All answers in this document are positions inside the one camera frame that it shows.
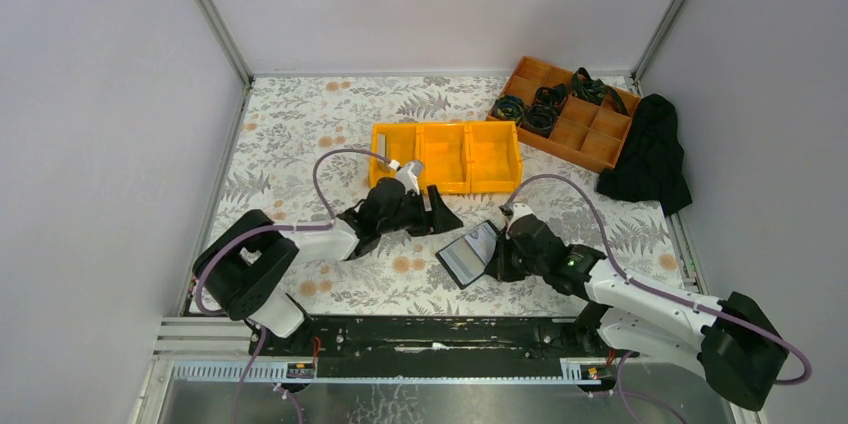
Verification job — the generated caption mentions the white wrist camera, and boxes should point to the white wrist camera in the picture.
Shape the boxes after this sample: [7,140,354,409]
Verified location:
[499,202,534,228]
[389,160,425,194]

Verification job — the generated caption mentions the yellow plastic divided bin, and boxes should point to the yellow plastic divided bin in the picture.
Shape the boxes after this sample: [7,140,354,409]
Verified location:
[371,121,523,195]

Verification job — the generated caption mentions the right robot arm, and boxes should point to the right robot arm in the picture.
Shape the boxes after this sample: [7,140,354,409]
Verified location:
[488,204,789,411]

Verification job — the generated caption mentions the wooden compartment organizer tray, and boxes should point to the wooden compartment organizer tray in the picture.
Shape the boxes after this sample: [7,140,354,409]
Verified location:
[486,56,642,173]

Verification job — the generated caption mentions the dark floral rolled tie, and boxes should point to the dark floral rolled tie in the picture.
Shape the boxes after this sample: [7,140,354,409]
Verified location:
[521,105,559,138]

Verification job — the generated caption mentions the black rolled tie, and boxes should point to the black rolled tie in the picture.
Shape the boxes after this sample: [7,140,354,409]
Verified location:
[533,83,569,113]

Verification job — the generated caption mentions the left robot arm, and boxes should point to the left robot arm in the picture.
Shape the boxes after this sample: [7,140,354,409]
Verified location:
[193,178,463,338]

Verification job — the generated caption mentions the black cloth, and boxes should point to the black cloth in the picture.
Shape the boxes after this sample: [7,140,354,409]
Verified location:
[596,94,693,216]

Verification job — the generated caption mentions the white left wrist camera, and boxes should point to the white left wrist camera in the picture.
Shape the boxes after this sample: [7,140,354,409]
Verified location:
[389,160,425,194]

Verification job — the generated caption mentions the blue yellow rolled tie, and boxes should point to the blue yellow rolled tie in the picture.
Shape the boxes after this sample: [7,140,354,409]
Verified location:
[491,94,525,126]

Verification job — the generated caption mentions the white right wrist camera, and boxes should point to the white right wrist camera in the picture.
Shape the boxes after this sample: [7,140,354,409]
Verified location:
[499,202,534,228]

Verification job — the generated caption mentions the dark green rolled tie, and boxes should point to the dark green rolled tie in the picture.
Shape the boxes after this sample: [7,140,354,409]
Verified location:
[570,67,629,116]

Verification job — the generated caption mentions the grey card in bin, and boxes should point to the grey card in bin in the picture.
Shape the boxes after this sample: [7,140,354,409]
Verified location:
[376,133,391,163]

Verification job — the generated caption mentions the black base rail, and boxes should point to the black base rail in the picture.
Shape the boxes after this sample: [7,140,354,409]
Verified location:
[249,315,622,381]

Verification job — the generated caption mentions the black leather card holder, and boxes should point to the black leather card holder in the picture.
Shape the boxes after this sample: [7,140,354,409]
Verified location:
[435,220,498,289]

